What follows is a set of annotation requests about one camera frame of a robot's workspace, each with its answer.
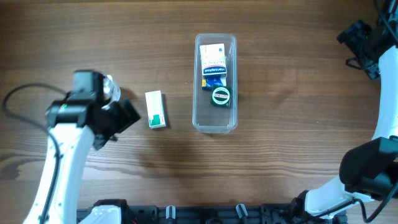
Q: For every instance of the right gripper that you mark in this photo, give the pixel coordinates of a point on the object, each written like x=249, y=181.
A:
x=351, y=37

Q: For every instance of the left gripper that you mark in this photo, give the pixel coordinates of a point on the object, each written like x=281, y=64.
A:
x=121, y=113

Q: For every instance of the white spray bottle clear cap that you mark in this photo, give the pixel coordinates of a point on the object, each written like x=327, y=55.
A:
x=112, y=91

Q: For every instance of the blue yellow VapoDrops box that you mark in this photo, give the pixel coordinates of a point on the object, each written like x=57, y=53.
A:
x=214, y=82

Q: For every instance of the dark green round-label box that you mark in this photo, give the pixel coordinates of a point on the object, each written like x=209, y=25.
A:
x=221, y=96

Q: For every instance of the white Hansaplast plaster box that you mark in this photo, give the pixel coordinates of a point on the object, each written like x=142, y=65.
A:
x=211, y=52

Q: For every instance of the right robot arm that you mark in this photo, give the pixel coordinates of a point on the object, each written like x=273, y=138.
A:
x=368, y=173

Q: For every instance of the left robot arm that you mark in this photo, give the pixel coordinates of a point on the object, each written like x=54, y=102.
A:
x=89, y=116

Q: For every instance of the clear plastic container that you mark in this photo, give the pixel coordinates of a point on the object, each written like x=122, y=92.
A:
x=207, y=118

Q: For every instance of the white green medicine box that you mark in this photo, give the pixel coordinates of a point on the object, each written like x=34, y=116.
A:
x=155, y=109

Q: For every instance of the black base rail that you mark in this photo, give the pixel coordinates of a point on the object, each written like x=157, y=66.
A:
x=263, y=214

